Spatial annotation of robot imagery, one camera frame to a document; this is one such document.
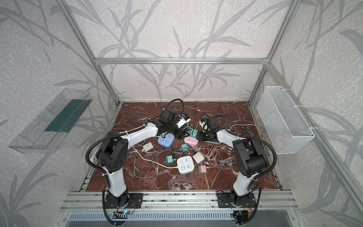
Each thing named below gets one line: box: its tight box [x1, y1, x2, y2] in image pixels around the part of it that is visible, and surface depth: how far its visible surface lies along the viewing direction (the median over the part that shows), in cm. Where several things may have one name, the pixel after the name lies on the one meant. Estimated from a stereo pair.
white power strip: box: [176, 155, 195, 175], surface depth 86 cm
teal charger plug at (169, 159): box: [164, 155, 177, 164], surface depth 88 cm
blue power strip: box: [157, 131, 175, 149], surface depth 96 cm
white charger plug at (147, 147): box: [141, 141, 154, 152], surface depth 93 cm
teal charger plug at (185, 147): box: [181, 143, 190, 153], surface depth 93 cm
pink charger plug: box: [198, 165, 207, 173], surface depth 84 cm
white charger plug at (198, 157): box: [192, 152, 206, 164], surface depth 88 cm
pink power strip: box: [183, 136, 199, 147], surface depth 96 cm
